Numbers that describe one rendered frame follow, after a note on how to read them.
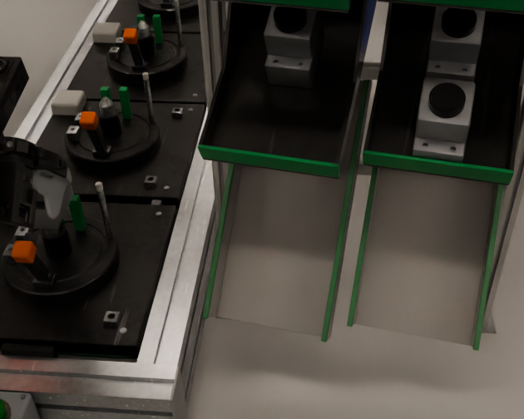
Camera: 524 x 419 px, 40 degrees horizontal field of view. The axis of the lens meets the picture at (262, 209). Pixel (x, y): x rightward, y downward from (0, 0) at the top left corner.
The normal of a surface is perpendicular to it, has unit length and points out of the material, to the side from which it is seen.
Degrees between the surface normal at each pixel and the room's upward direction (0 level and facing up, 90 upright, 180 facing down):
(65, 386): 0
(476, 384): 0
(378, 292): 45
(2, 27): 0
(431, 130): 115
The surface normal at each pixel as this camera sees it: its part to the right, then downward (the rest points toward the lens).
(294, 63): -0.13, -0.43
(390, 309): -0.20, -0.10
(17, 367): -0.02, -0.76
